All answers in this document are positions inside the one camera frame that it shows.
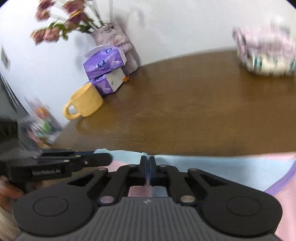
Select pink blue mesh vest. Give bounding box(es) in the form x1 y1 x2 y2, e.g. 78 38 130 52
92 148 296 241

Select person's left hand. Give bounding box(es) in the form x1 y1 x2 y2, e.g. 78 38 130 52
0 174 58 212

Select cluttered shelf items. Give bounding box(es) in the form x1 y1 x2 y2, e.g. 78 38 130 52
25 98 63 148

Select yellow ceramic mug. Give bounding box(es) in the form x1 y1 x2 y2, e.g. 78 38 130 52
63 83 103 121

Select grey metal cabinet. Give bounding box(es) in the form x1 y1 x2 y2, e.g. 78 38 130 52
0 73 29 120

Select lower purple tissue pack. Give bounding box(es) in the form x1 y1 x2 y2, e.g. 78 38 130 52
90 68 125 96

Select purple tissue pack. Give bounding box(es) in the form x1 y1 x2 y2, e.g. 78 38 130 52
83 45 127 81
90 68 125 96

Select upper purple tissue pack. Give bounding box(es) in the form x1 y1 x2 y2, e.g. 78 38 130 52
83 45 127 81

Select purple textured vase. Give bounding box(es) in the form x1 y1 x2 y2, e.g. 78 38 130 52
91 21 138 76

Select dried pink rose bouquet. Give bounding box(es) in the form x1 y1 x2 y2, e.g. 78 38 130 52
31 0 106 46

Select folded green flower garment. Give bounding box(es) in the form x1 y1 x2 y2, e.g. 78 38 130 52
238 53 295 76

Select folded pink floral garment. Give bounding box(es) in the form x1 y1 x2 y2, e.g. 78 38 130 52
232 24 295 59

